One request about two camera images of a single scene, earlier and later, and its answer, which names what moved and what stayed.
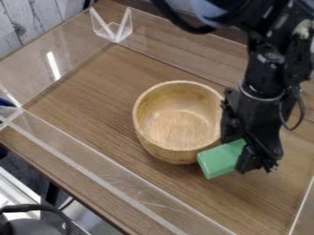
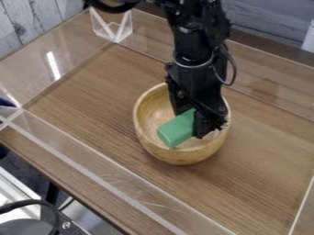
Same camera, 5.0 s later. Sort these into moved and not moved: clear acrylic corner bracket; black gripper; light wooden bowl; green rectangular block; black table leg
Moved: green rectangular block; black gripper
Not moved: clear acrylic corner bracket; black table leg; light wooden bowl
